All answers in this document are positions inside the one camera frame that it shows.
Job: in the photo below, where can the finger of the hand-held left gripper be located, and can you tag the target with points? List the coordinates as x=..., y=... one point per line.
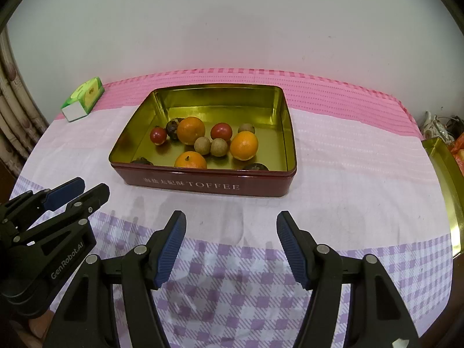
x=90, y=197
x=61, y=192

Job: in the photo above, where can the red gold tin box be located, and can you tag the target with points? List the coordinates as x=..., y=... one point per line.
x=217, y=185

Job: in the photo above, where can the round orange tangerine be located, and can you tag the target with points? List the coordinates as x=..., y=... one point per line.
x=191, y=130

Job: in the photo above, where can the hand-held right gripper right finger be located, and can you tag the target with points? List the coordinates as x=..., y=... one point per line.
x=293, y=250

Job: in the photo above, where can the orange plastic bag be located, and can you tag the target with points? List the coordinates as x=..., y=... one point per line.
x=459, y=152

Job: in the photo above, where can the tan longan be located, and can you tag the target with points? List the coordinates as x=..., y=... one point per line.
x=219, y=147
x=202, y=145

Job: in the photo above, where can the red cherry tomato with stem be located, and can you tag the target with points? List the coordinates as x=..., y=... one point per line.
x=158, y=136

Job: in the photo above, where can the green white paper box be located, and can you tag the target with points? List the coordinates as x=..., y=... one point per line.
x=85, y=96

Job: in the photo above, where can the person's left forearm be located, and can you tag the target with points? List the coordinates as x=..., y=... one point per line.
x=38, y=328

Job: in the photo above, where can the white crumpled wrapper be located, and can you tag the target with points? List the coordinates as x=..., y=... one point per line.
x=437, y=127

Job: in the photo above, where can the smooth oval orange tangerine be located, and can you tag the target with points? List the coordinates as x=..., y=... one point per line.
x=244, y=145

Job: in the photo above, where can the gold tin lid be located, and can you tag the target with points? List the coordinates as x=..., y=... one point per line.
x=446, y=181

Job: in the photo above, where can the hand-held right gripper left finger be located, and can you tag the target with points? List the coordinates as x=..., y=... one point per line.
x=170, y=250

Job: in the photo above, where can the dark greenish longan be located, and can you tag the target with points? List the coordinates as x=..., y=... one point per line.
x=246, y=128

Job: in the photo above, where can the blemished orange tangerine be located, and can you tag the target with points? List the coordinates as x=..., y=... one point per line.
x=190, y=160

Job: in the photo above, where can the bamboo furniture frame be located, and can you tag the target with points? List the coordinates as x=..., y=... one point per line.
x=18, y=116

